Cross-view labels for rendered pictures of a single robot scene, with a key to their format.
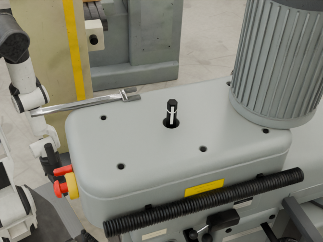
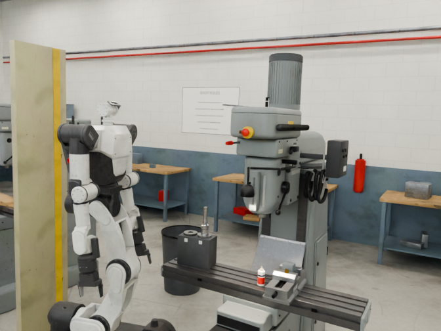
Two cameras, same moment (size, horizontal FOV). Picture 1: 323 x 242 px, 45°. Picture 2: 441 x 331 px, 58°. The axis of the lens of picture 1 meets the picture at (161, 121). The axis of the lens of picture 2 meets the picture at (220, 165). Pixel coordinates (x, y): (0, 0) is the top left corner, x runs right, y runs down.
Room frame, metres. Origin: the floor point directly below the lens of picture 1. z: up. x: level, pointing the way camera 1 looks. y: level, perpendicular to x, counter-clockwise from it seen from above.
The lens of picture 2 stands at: (-0.93, 1.58, 1.83)
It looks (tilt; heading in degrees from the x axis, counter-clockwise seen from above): 7 degrees down; 320
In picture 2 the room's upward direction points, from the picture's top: 2 degrees clockwise
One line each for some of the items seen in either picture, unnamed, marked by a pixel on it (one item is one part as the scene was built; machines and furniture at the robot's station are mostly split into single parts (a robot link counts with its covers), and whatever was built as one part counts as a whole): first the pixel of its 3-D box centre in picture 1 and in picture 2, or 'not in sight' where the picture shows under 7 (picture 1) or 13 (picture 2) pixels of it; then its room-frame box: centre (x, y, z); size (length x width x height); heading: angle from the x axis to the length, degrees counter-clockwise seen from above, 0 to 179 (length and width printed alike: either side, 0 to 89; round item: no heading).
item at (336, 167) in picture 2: not in sight; (338, 157); (0.41, -0.42, 1.62); 0.20 x 0.09 x 0.21; 111
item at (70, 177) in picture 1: (72, 185); (247, 132); (0.53, 0.19, 1.76); 0.06 x 0.02 x 0.06; 21
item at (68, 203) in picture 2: not in sight; (92, 199); (1.12, 0.76, 1.37); 0.28 x 0.13 x 0.18; 36
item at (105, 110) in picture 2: not in sight; (107, 111); (1.04, 0.71, 1.84); 0.10 x 0.07 x 0.09; 126
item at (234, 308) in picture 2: not in sight; (257, 303); (0.62, -0.02, 0.76); 0.50 x 0.35 x 0.12; 111
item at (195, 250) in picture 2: not in sight; (197, 248); (1.03, 0.12, 1.00); 0.22 x 0.12 x 0.20; 28
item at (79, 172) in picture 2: not in sight; (82, 176); (0.93, 0.89, 1.52); 0.13 x 0.12 x 0.22; 127
